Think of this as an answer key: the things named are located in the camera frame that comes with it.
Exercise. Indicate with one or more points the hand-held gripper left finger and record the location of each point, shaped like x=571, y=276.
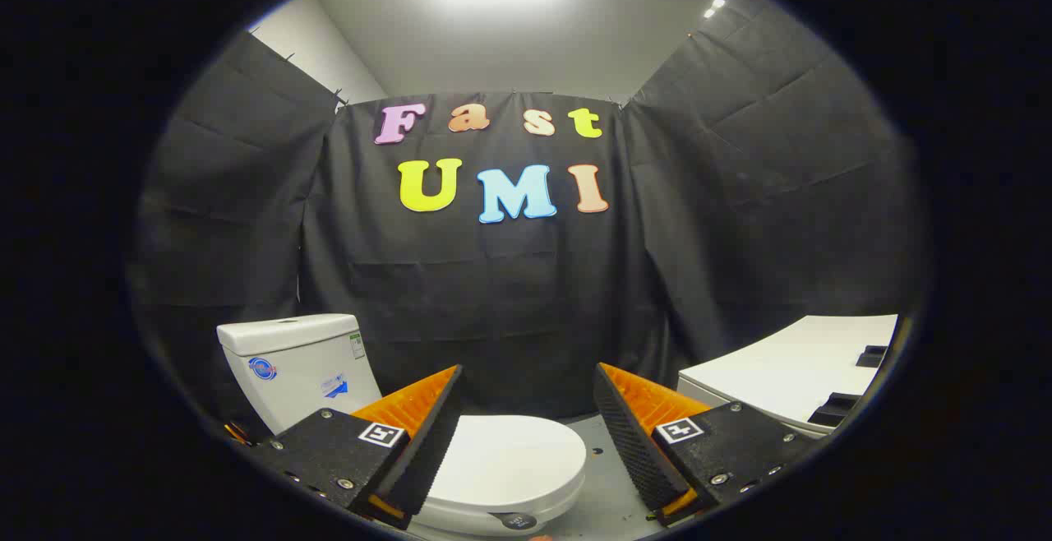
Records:
x=431, y=450

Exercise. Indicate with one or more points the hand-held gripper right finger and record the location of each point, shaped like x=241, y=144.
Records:
x=637, y=450

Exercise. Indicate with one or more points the white toilet lid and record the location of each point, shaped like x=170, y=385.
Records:
x=509, y=463

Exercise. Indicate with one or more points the white ceramic toilet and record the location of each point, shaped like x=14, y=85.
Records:
x=296, y=360

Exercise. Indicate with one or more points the white grooved cabinet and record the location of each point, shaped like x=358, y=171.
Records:
x=781, y=368

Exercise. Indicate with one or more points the black backdrop cloth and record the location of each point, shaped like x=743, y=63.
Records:
x=493, y=294

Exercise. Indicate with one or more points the small orange black object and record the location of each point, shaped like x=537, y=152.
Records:
x=236, y=432

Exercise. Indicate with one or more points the small ceiling spotlights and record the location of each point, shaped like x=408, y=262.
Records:
x=713, y=6

